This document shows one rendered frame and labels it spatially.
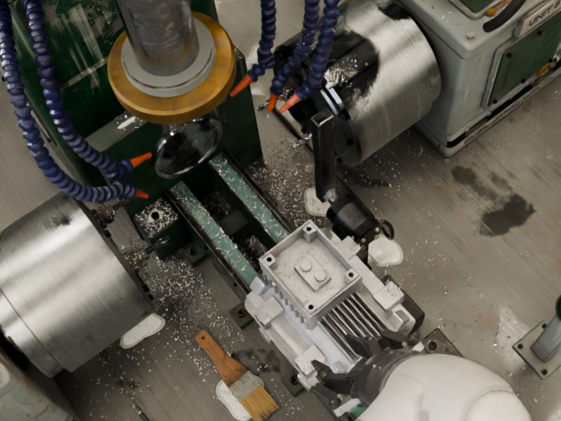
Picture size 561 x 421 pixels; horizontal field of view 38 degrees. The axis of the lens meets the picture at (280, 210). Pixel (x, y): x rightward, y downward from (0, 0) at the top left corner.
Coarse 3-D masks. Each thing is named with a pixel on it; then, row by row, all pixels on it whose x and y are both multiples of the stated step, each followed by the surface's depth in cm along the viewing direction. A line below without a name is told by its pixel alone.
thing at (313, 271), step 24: (288, 240) 122; (312, 240) 124; (264, 264) 120; (288, 264) 123; (312, 264) 121; (336, 264) 122; (288, 288) 121; (312, 288) 120; (336, 288) 121; (360, 288) 123; (312, 312) 116
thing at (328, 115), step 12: (312, 120) 118; (324, 120) 118; (312, 132) 121; (324, 132) 120; (312, 144) 124; (324, 144) 123; (324, 156) 126; (324, 168) 129; (324, 180) 133; (324, 192) 137
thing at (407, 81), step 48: (384, 0) 139; (288, 48) 137; (336, 48) 133; (384, 48) 134; (288, 96) 142; (336, 96) 131; (384, 96) 134; (432, 96) 140; (336, 144) 143; (384, 144) 143
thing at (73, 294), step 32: (32, 224) 125; (64, 224) 123; (96, 224) 123; (0, 256) 122; (32, 256) 121; (64, 256) 121; (96, 256) 122; (128, 256) 129; (0, 288) 120; (32, 288) 119; (64, 288) 120; (96, 288) 122; (128, 288) 124; (0, 320) 119; (32, 320) 119; (64, 320) 121; (96, 320) 123; (128, 320) 128; (32, 352) 121; (64, 352) 123; (96, 352) 129
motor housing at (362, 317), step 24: (336, 240) 131; (360, 264) 128; (288, 312) 124; (336, 312) 121; (360, 312) 120; (384, 312) 123; (408, 312) 126; (288, 336) 123; (312, 336) 122; (336, 336) 120; (360, 336) 120; (336, 360) 120; (360, 360) 134; (312, 384) 124
